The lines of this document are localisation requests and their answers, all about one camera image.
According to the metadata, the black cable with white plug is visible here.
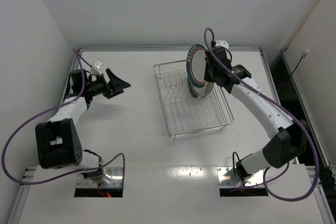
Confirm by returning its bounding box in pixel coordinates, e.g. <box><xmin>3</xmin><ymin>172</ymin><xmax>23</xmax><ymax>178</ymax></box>
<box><xmin>278</xmin><ymin>49</ymin><xmax>310</xmax><ymax>96</ymax></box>

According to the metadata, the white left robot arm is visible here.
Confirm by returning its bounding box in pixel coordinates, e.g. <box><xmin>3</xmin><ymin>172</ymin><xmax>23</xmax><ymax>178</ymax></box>
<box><xmin>35</xmin><ymin>69</ymin><xmax>131</xmax><ymax>180</ymax></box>

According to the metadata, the black base cable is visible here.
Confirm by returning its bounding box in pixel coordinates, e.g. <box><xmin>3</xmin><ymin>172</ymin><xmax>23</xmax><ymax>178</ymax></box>
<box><xmin>83</xmin><ymin>150</ymin><xmax>103</xmax><ymax>163</ymax></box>
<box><xmin>232</xmin><ymin>152</ymin><xmax>241</xmax><ymax>169</ymax></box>

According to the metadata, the green rimmed plate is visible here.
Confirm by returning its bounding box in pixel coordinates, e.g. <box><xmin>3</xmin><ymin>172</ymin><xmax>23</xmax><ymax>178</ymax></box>
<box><xmin>186</xmin><ymin>44</ymin><xmax>206</xmax><ymax>88</ymax></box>
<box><xmin>187</xmin><ymin>80</ymin><xmax>204</xmax><ymax>99</ymax></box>

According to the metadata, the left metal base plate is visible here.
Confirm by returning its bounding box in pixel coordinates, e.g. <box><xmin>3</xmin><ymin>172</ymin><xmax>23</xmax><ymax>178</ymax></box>
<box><xmin>76</xmin><ymin>167</ymin><xmax>123</xmax><ymax>189</ymax></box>

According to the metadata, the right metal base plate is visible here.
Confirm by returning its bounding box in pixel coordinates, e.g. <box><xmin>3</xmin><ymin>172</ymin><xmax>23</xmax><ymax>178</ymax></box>
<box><xmin>217</xmin><ymin>166</ymin><xmax>264</xmax><ymax>189</ymax></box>

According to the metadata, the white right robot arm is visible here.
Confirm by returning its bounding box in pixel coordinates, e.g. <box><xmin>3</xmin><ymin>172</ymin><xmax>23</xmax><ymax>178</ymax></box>
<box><xmin>204</xmin><ymin>46</ymin><xmax>308</xmax><ymax>180</ymax></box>

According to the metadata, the black left base cable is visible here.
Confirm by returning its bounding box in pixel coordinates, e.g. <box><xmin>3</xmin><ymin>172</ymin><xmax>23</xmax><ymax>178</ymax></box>
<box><xmin>83</xmin><ymin>150</ymin><xmax>103</xmax><ymax>163</ymax></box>

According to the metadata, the blue floral green plate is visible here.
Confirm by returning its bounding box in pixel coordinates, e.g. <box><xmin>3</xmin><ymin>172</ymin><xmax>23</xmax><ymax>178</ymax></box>
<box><xmin>208</xmin><ymin>82</ymin><xmax>214</xmax><ymax>94</ymax></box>

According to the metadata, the metal base plate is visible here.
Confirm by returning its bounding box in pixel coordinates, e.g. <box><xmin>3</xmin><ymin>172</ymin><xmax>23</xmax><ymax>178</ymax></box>
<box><xmin>217</xmin><ymin>166</ymin><xmax>264</xmax><ymax>189</ymax></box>
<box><xmin>76</xmin><ymin>167</ymin><xmax>123</xmax><ymax>189</ymax></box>

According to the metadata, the metal wire dish rack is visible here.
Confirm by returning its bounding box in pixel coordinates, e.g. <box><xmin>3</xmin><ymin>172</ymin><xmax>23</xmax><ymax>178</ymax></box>
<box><xmin>153</xmin><ymin>60</ymin><xmax>234</xmax><ymax>139</ymax></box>

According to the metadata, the white plate with grey rim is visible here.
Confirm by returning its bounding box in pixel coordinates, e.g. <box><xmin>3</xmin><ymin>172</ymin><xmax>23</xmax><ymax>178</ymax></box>
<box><xmin>201</xmin><ymin>82</ymin><xmax>210</xmax><ymax>98</ymax></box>

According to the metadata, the black right base cable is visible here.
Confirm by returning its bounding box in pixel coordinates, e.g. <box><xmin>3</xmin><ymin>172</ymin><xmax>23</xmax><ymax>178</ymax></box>
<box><xmin>232</xmin><ymin>152</ymin><xmax>241</xmax><ymax>169</ymax></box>

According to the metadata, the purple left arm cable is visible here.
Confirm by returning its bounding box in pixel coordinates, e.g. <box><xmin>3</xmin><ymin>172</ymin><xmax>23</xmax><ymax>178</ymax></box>
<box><xmin>1</xmin><ymin>48</ymin><xmax>125</xmax><ymax>185</ymax></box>

